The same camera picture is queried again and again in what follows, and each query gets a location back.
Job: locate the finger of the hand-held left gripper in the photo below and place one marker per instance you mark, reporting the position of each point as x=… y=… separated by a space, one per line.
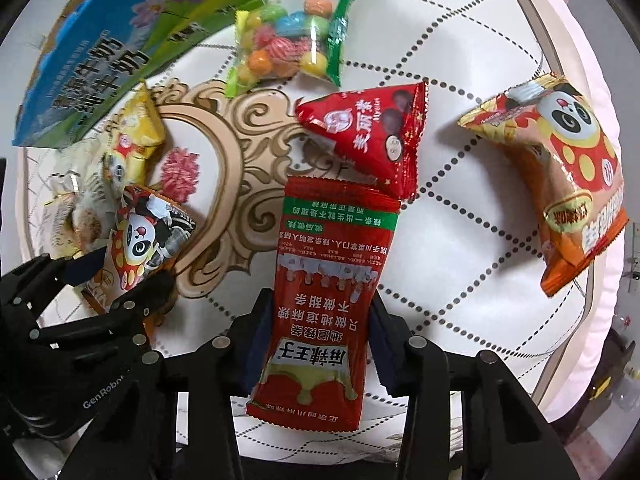
x=82 y=268
x=125 y=307

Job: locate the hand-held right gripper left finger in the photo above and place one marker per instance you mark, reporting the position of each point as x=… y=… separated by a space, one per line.
x=256 y=350

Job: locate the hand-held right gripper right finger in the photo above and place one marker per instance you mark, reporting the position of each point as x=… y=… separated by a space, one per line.
x=385 y=360

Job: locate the small panda snack packet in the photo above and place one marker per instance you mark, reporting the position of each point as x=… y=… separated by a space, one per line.
x=135 y=230

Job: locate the long red snack packet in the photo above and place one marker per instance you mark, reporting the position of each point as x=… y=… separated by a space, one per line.
x=320 y=285

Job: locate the blue green printed cardboard box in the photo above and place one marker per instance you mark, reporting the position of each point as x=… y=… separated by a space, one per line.
x=100 y=60

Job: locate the red triangular chocolate packet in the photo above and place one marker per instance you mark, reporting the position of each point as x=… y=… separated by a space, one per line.
x=360 y=125

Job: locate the large orange panda snack packet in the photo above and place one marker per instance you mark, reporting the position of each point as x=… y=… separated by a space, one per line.
x=565 y=160

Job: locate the clear bag of colourful candies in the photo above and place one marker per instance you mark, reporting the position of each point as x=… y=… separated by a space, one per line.
x=285 y=35

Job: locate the pale beige snack packet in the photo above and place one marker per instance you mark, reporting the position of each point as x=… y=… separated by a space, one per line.
x=80 y=215

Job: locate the yellow snack packet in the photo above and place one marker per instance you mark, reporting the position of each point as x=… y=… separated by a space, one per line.
x=137 y=120

